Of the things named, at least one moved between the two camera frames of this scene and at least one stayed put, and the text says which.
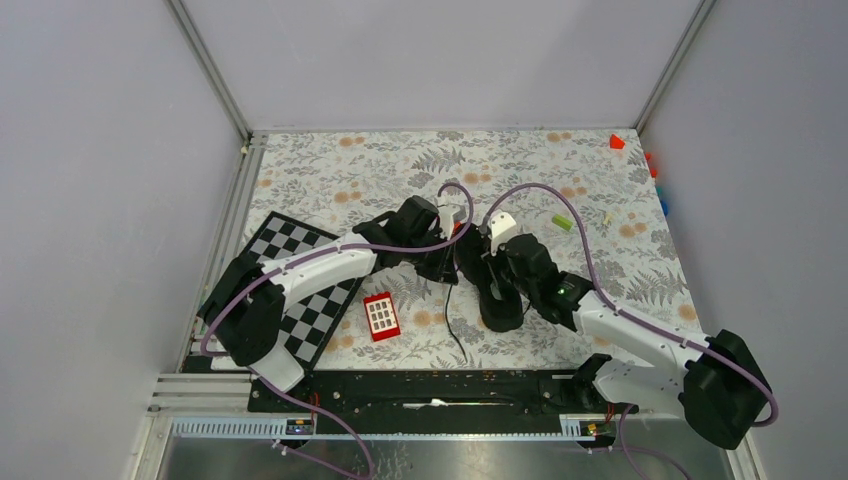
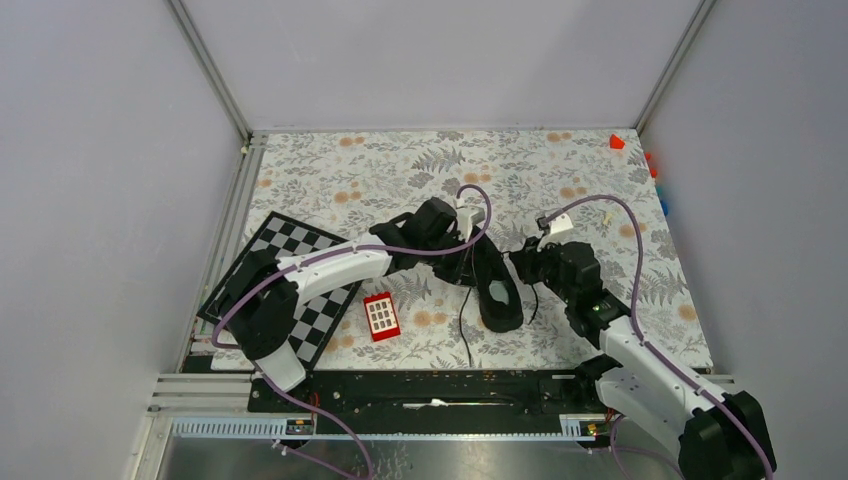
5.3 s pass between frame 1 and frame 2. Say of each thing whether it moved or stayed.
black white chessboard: stayed
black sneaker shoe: stayed
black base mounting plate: stayed
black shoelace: moved
